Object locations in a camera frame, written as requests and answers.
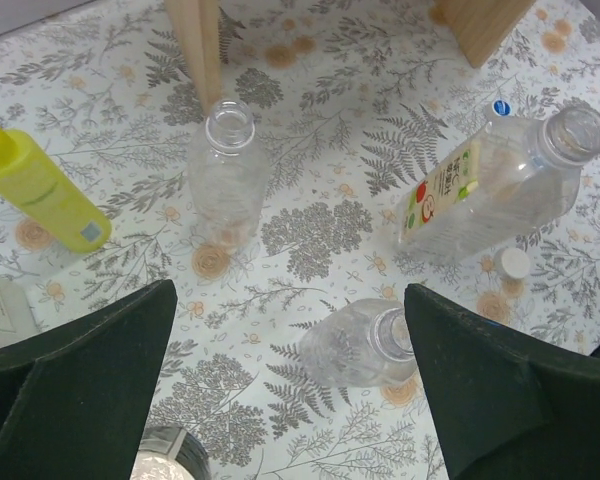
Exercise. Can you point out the blue cap near shelf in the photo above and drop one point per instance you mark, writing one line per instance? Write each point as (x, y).
(500, 108)

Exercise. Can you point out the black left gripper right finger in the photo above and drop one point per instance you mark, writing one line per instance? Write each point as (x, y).
(505, 405)

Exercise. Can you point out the white bottle black cap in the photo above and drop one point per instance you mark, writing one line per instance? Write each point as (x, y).
(16, 317)

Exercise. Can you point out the clear square juice bottle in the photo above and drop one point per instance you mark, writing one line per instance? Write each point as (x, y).
(510, 178)

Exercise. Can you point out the yellow squeeze bottle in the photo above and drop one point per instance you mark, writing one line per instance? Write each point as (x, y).
(32, 182)

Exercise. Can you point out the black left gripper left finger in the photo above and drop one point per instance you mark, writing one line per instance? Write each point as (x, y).
(74, 400)

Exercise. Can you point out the clear round bottle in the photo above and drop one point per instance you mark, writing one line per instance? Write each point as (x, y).
(228, 173)
(364, 344)

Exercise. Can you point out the black can with foil lid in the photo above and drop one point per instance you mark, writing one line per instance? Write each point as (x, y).
(170, 452)

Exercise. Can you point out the wooden shelf unit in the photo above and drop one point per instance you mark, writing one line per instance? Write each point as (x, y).
(479, 27)

